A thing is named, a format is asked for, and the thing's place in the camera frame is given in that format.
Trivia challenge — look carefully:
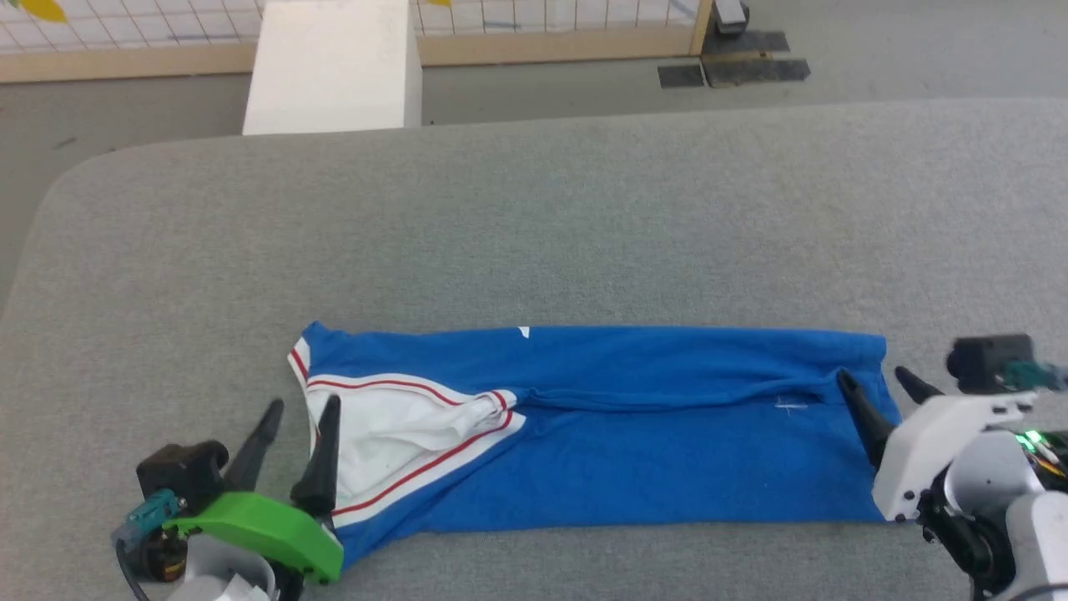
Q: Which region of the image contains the lemon print partition screen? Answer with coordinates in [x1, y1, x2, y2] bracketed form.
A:
[0, 0, 715, 85]

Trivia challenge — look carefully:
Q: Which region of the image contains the grey fabric sofa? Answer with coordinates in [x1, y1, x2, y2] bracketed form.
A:
[0, 98, 1068, 601]

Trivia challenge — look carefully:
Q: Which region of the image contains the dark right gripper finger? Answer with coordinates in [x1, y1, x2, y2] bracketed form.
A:
[894, 365, 945, 408]
[835, 368, 899, 470]

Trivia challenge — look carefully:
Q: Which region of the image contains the blue and white shirt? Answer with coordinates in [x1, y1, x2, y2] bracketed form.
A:
[287, 321, 904, 570]

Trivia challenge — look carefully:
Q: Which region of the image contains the arm teal plug cable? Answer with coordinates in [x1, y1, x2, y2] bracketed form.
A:
[1001, 358, 1068, 395]
[111, 489, 189, 601]

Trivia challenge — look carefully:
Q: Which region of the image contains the right arm teal plug cable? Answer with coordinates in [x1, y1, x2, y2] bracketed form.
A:
[1001, 358, 1068, 395]

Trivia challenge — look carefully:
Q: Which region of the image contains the grey metal partition foot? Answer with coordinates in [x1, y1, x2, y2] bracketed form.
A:
[713, 0, 751, 35]

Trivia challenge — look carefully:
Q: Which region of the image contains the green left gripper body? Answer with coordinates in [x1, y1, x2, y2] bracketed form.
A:
[162, 491, 345, 585]

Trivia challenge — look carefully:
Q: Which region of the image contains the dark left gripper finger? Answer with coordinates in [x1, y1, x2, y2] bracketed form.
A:
[222, 398, 286, 495]
[290, 394, 343, 520]

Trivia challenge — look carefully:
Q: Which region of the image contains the small black floor mat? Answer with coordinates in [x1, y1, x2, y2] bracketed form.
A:
[657, 63, 707, 90]

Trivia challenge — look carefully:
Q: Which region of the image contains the white box cabinet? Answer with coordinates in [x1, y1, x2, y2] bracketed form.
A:
[241, 0, 423, 137]

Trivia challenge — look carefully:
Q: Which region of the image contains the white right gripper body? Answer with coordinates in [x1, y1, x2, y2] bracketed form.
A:
[871, 391, 1038, 524]

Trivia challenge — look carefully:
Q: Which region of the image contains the left arm teal plug cable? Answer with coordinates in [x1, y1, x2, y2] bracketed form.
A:
[111, 489, 189, 601]

